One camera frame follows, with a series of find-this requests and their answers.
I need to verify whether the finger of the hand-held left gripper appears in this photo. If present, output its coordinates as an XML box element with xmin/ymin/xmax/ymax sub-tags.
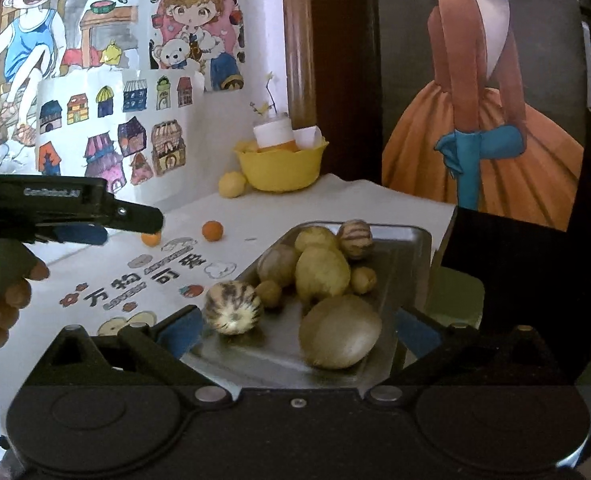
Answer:
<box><xmin>104</xmin><ymin>198</ymin><xmax>165</xmax><ymax>235</ymax></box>
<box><xmin>23</xmin><ymin>223</ymin><xmax>108</xmax><ymax>247</ymax></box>

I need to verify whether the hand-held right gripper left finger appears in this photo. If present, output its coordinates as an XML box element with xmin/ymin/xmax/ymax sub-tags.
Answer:
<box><xmin>18</xmin><ymin>305</ymin><xmax>231</xmax><ymax>406</ymax></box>

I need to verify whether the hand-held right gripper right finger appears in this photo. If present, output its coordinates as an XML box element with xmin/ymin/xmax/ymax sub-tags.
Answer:
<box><xmin>368</xmin><ymin>307</ymin><xmax>576</xmax><ymax>405</ymax></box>

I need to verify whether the metal tray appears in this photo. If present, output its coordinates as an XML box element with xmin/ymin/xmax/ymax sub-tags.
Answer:
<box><xmin>180</xmin><ymin>221</ymin><xmax>433</xmax><ymax>390</ymax></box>

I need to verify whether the small green fruit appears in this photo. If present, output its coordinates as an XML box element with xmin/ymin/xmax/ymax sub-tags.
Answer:
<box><xmin>254</xmin><ymin>280</ymin><xmax>283</xmax><ymax>309</ymax></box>
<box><xmin>350</xmin><ymin>266</ymin><xmax>377</xmax><ymax>295</ymax></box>

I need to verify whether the large pale pepino melon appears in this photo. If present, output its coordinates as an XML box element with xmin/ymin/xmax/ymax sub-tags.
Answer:
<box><xmin>295</xmin><ymin>246</ymin><xmax>351</xmax><ymax>303</ymax></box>

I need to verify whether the brown round fruit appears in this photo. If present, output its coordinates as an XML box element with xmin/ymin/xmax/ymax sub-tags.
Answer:
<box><xmin>257</xmin><ymin>244</ymin><xmax>299</xmax><ymax>287</ymax></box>

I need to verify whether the person's left hand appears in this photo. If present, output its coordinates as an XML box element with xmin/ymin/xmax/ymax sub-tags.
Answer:
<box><xmin>0</xmin><ymin>237</ymin><xmax>50</xmax><ymax>348</ymax></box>

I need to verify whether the green chair seat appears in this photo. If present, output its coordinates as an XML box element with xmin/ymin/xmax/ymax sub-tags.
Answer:
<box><xmin>428</xmin><ymin>266</ymin><xmax>486</xmax><ymax>331</ymax></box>

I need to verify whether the house drawings poster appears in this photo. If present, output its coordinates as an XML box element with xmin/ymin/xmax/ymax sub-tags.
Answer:
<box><xmin>36</xmin><ymin>69</ymin><xmax>206</xmax><ymax>193</ymax></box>

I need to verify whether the round yellow lemon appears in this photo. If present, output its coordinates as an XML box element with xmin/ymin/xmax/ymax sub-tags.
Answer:
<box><xmin>218</xmin><ymin>171</ymin><xmax>247</xmax><ymax>199</ymax></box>

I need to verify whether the small striped pepino melon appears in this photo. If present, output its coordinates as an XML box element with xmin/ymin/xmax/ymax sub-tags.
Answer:
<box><xmin>336</xmin><ymin>220</ymin><xmax>373</xmax><ymax>260</ymax></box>

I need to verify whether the dark furniture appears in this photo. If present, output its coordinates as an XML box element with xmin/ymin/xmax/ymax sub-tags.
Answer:
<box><xmin>438</xmin><ymin>205</ymin><xmax>591</xmax><ymax>386</ymax></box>

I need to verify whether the bumpy yellow fruit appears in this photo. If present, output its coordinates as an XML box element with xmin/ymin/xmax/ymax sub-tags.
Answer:
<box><xmin>294</xmin><ymin>226</ymin><xmax>339</xmax><ymax>253</ymax></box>

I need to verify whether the white printed table cover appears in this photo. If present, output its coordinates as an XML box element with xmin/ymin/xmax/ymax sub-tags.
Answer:
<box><xmin>0</xmin><ymin>172</ymin><xmax>459</xmax><ymax>436</ymax></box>

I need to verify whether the yellow plastic bowl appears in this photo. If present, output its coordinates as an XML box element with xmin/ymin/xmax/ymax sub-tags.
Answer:
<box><xmin>234</xmin><ymin>139</ymin><xmax>329</xmax><ymax>192</ymax></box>

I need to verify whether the white jar with orange contents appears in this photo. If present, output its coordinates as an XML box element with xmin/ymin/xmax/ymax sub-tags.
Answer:
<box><xmin>253</xmin><ymin>114</ymin><xmax>296</xmax><ymax>153</ymax></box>

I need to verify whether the cartoon boy poster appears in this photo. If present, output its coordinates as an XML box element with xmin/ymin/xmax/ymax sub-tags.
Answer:
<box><xmin>0</xmin><ymin>0</ymin><xmax>151</xmax><ymax>161</ymax></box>

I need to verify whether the twig with yellow flowers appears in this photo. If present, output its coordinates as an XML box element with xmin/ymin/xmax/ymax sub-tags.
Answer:
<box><xmin>250</xmin><ymin>72</ymin><xmax>281</xmax><ymax>117</ymax></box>

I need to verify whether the cartoon girl poster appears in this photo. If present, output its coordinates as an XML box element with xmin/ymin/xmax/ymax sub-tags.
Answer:
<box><xmin>148</xmin><ymin>0</ymin><xmax>249</xmax><ymax>92</ymax></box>

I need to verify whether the painting of orange dress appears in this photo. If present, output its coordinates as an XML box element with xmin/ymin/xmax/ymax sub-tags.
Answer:
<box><xmin>373</xmin><ymin>0</ymin><xmax>589</xmax><ymax>233</ymax></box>

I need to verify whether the wooden post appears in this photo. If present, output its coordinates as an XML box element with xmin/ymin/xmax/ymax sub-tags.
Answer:
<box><xmin>282</xmin><ymin>0</ymin><xmax>319</xmax><ymax>131</ymax></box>

